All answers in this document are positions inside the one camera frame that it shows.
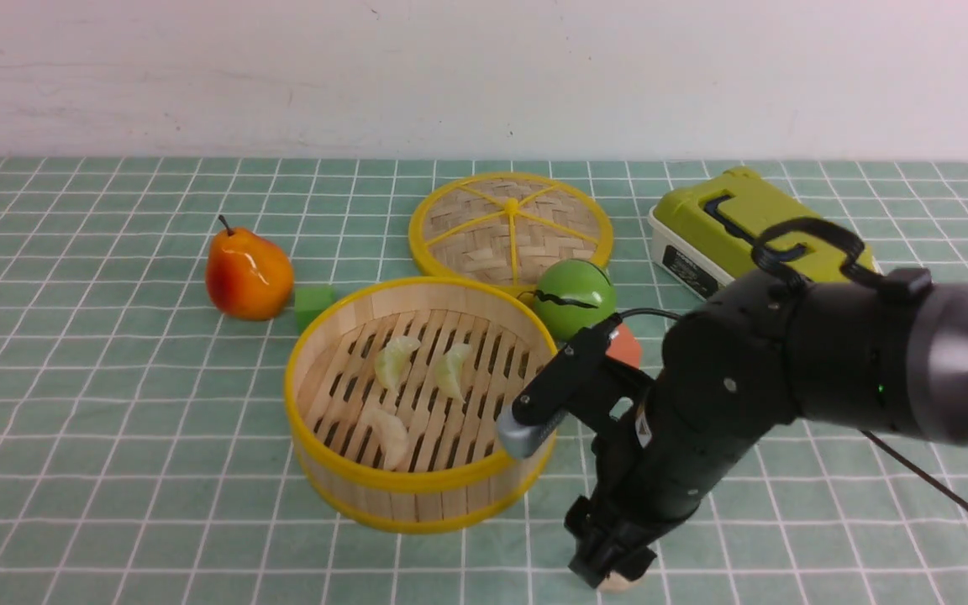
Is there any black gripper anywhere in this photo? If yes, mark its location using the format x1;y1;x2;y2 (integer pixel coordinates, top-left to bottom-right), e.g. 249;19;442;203
565;497;677;589

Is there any white toy dumpling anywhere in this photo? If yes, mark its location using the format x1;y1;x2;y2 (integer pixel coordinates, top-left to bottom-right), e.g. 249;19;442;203
374;334;420;391
360;407;410;471
597;571;643;594
433;342;472;403

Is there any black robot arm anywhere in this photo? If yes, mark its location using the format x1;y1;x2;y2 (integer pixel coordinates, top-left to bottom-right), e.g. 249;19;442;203
560;268;968;588

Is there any bamboo steamer tray yellow rim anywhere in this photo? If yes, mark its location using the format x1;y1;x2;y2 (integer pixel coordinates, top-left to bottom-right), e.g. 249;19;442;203
283;278;555;534

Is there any bamboo steamer lid yellow rim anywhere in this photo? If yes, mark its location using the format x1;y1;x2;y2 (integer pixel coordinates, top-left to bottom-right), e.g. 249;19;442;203
408;172;614;295

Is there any orange foam cube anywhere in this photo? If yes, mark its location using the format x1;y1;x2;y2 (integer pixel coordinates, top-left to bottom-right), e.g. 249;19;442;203
607;324;643;369

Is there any green toy ball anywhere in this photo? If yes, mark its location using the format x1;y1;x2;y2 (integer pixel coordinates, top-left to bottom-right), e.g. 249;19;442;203
533;258;616;341

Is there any white box green lid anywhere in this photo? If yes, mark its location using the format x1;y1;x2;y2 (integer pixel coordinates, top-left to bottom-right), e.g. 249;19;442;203
648;166;881;301

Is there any green foam cube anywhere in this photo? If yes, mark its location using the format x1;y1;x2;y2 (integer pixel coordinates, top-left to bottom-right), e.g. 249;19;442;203
292;284;339;334

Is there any orange red toy pear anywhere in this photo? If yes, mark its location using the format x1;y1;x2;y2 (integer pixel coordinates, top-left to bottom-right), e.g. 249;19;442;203
205;214;295;321

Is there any green checkered tablecloth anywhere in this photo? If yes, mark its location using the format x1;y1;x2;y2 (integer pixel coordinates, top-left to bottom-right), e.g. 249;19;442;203
0;157;968;604

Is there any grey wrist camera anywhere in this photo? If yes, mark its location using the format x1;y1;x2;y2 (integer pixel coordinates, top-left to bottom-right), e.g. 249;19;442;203
497;315;624;460

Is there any black cable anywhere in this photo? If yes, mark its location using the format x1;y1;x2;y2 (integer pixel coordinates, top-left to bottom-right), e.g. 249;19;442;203
618;217;968;572

